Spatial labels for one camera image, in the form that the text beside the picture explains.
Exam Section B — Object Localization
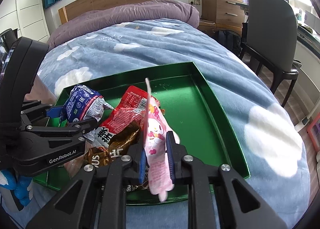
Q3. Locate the blue silver snack bag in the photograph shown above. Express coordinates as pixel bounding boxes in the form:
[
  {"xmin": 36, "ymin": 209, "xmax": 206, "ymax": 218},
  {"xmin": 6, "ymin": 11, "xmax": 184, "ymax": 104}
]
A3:
[{"xmin": 61, "ymin": 84, "xmax": 115, "ymax": 142}]

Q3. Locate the brown gold snack bag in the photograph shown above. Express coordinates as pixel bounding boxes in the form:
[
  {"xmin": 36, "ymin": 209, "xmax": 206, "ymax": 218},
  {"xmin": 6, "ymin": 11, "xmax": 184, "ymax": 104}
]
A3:
[{"xmin": 84, "ymin": 121, "xmax": 142, "ymax": 168}]

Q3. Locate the pink cartoon snack bag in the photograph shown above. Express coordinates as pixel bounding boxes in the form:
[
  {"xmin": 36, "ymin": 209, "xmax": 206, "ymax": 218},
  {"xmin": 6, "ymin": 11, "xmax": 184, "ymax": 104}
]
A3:
[{"xmin": 144, "ymin": 78, "xmax": 174, "ymax": 202}]

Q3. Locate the blue white gloved hand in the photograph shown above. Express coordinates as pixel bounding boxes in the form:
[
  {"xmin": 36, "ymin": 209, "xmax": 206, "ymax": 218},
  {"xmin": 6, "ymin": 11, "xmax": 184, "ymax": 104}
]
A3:
[{"xmin": 1, "ymin": 169, "xmax": 33, "ymax": 207}]

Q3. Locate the black bronze electric kettle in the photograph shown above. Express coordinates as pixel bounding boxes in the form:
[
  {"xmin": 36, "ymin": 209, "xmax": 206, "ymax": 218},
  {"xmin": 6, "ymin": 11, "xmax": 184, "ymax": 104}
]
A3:
[{"xmin": 24, "ymin": 75, "xmax": 57, "ymax": 105}]

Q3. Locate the red white snack packet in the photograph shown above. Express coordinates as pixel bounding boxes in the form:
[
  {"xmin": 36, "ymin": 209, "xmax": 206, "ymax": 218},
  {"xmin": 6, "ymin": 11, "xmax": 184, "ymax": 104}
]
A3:
[{"xmin": 94, "ymin": 85, "xmax": 148, "ymax": 148}]

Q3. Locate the green tray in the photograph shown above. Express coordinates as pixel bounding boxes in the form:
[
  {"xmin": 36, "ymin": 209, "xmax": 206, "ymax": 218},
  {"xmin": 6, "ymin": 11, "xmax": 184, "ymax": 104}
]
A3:
[{"xmin": 32, "ymin": 61, "xmax": 251, "ymax": 206}]

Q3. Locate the blue cloud blanket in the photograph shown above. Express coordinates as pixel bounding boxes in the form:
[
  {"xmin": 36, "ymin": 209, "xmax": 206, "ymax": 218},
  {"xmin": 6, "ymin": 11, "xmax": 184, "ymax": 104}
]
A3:
[{"xmin": 38, "ymin": 19, "xmax": 310, "ymax": 228}]

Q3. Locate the white wardrobe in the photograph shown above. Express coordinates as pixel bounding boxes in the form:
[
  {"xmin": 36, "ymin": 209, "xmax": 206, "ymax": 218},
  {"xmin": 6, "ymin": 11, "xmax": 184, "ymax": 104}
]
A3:
[{"xmin": 0, "ymin": 0, "xmax": 50, "ymax": 43}]

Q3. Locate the purple duvet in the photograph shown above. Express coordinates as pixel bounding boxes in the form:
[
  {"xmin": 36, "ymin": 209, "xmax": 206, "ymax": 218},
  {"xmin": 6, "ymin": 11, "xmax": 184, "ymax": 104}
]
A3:
[{"xmin": 47, "ymin": 0, "xmax": 200, "ymax": 50}]

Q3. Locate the dark grey chair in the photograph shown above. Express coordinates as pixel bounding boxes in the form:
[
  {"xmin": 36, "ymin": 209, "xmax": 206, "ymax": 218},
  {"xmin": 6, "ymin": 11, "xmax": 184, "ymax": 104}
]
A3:
[{"xmin": 239, "ymin": 0, "xmax": 301, "ymax": 106}]

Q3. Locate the white desk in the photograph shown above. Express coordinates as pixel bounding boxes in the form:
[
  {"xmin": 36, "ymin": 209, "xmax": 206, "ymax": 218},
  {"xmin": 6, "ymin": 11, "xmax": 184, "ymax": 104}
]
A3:
[{"xmin": 295, "ymin": 25, "xmax": 319, "ymax": 131}]

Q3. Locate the wooden drawer cabinet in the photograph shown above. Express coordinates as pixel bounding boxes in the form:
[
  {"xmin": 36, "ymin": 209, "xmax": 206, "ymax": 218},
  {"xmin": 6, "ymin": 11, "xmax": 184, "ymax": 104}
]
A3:
[{"xmin": 198, "ymin": 0, "xmax": 245, "ymax": 35}]

